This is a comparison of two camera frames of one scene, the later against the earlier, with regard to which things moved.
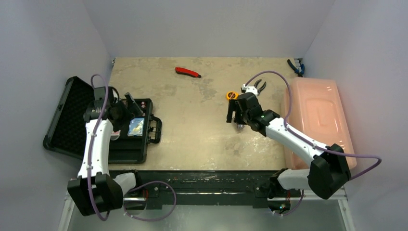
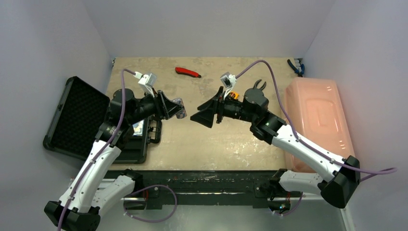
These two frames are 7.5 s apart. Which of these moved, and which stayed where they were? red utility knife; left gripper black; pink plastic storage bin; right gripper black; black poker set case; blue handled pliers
Moved: left gripper black; right gripper black
Stayed: red utility knife; black poker set case; pink plastic storage bin; blue handled pliers
